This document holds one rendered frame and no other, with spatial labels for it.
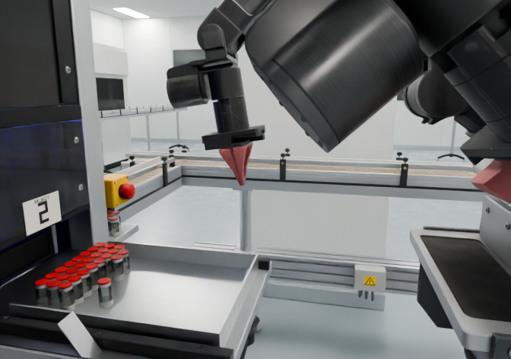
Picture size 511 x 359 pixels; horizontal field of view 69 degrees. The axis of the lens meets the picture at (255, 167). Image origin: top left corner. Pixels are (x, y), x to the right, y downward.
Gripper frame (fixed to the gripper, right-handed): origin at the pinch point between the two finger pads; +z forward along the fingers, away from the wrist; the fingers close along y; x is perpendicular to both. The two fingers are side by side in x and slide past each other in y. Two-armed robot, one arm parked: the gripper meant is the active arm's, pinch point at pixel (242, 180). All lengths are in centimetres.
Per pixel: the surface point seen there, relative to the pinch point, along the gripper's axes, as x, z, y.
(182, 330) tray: 20.3, 16.0, 6.2
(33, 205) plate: 9.5, -1.5, 36.1
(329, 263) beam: -84, 57, -7
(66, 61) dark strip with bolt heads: -3.5, -26.8, 32.6
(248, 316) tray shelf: 10.4, 20.4, -0.3
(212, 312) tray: 11.0, 19.2, 5.4
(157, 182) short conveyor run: -59, 10, 49
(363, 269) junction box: -79, 58, -21
